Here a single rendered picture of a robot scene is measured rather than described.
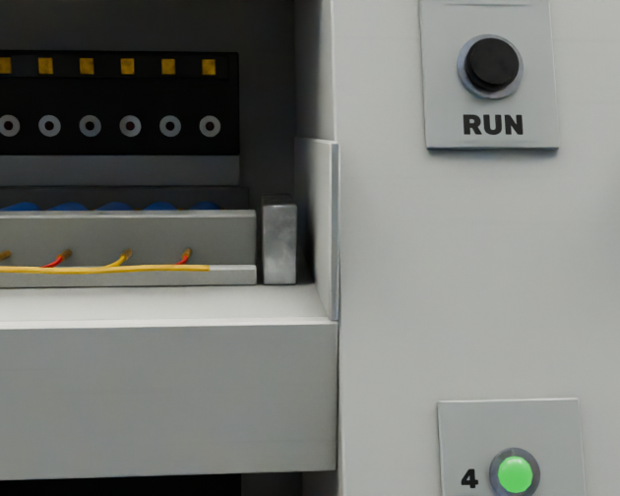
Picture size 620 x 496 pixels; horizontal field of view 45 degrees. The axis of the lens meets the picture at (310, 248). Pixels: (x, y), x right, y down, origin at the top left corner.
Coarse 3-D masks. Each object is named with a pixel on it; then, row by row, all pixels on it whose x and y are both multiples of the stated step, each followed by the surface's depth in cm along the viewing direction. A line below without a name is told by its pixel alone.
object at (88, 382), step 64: (320, 192) 24; (320, 256) 24; (0, 320) 21; (64, 320) 21; (128, 320) 21; (192, 320) 21; (256, 320) 21; (320, 320) 21; (0, 384) 21; (64, 384) 21; (128, 384) 21; (192, 384) 21; (256, 384) 21; (320, 384) 22; (0, 448) 21; (64, 448) 21; (128, 448) 21; (192, 448) 22; (256, 448) 22; (320, 448) 22
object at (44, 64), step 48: (0, 96) 38; (48, 96) 39; (96, 96) 39; (144, 96) 39; (192, 96) 39; (0, 144) 39; (48, 144) 39; (96, 144) 39; (144, 144) 39; (192, 144) 40
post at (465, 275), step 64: (320, 0) 26; (384, 0) 23; (576, 0) 23; (320, 64) 27; (384, 64) 23; (576, 64) 23; (320, 128) 27; (384, 128) 22; (576, 128) 23; (384, 192) 22; (448, 192) 22; (512, 192) 22; (576, 192) 22; (384, 256) 22; (448, 256) 22; (512, 256) 22; (576, 256) 22; (384, 320) 21; (448, 320) 21; (512, 320) 22; (576, 320) 22; (384, 384) 21; (448, 384) 21; (512, 384) 21; (576, 384) 21; (384, 448) 21
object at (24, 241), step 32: (0, 224) 26; (32, 224) 26; (64, 224) 26; (96, 224) 26; (128, 224) 26; (160, 224) 26; (192, 224) 26; (224, 224) 26; (256, 224) 26; (0, 256) 25; (32, 256) 26; (64, 256) 25; (96, 256) 26; (128, 256) 25; (160, 256) 26; (192, 256) 26; (224, 256) 26; (256, 256) 26
